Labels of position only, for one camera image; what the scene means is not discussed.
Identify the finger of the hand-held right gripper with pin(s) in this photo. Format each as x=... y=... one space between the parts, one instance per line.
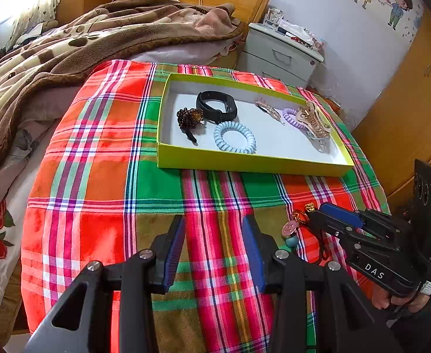
x=333 y=231
x=342 y=215

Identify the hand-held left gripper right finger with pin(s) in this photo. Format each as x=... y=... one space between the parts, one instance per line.
x=254 y=253

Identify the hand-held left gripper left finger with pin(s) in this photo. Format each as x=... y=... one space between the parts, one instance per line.
x=173 y=250

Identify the yellow-green shallow box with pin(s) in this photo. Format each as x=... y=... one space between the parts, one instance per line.
x=274 y=143

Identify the beige hair claw clip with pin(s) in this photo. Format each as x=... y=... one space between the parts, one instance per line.
x=313 y=119

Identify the rhinestone hair clip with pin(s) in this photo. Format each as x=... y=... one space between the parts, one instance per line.
x=268 y=110

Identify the black wristband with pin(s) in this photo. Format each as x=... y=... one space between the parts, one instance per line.
x=204 y=106

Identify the person's right hand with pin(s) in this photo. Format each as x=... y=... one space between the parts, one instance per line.
x=379 y=298

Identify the red green plaid cloth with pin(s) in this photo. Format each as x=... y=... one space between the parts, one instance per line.
x=101 y=191

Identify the grey nightstand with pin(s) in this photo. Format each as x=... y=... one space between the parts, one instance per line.
x=274 y=57

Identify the clutter on nightstand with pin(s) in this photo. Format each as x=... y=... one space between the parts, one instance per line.
x=296 y=33

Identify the brown patterned blanket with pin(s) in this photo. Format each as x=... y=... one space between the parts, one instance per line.
x=53 y=55

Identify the pink blanket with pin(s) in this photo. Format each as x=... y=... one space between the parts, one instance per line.
x=212 y=20

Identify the spotted curtain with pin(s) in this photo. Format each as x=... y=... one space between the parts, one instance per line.
x=39 y=0

